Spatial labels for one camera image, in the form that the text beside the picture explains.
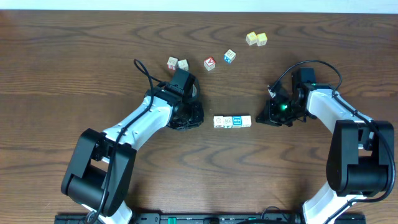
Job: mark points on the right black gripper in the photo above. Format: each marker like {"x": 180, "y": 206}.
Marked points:
{"x": 270, "y": 116}

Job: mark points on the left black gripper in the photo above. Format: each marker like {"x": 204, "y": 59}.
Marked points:
{"x": 189, "y": 115}

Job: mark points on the green sided block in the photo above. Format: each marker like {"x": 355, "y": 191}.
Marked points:
{"x": 228, "y": 121}

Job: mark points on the plain white block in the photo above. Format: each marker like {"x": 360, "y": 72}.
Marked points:
{"x": 246, "y": 121}

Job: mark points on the blue top block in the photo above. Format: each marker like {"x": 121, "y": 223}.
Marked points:
{"x": 237, "y": 122}

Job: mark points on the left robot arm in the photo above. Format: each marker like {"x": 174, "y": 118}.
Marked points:
{"x": 99, "y": 172}

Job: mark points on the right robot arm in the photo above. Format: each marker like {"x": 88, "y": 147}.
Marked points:
{"x": 360, "y": 167}

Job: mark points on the white block beside red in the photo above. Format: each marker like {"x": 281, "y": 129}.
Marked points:
{"x": 183, "y": 64}

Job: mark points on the red number block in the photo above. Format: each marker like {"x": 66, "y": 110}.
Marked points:
{"x": 172, "y": 63}

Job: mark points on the red letter A block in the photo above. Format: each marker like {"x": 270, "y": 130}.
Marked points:
{"x": 209, "y": 63}

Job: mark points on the blue sided letter block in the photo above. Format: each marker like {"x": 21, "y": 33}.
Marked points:
{"x": 229, "y": 56}

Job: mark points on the pale yellow block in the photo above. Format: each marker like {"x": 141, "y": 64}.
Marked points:
{"x": 251, "y": 38}

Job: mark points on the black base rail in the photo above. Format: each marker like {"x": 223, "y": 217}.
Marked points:
{"x": 155, "y": 218}

